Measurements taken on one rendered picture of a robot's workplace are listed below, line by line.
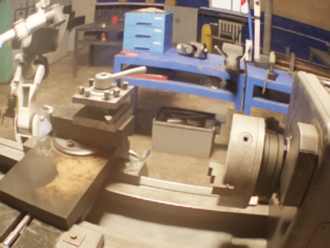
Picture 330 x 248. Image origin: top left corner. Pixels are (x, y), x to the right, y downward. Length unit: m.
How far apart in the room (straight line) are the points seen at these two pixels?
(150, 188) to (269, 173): 0.53
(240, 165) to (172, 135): 2.24
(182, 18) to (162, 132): 4.87
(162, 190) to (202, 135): 1.79
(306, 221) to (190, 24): 7.02
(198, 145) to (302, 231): 2.35
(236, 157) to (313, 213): 0.27
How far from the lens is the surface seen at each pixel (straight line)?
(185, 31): 7.59
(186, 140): 2.98
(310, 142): 0.63
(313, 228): 0.75
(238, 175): 0.77
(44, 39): 2.12
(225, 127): 0.87
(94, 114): 1.16
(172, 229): 1.18
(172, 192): 1.18
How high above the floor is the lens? 1.54
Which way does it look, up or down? 26 degrees down
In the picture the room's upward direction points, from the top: 3 degrees clockwise
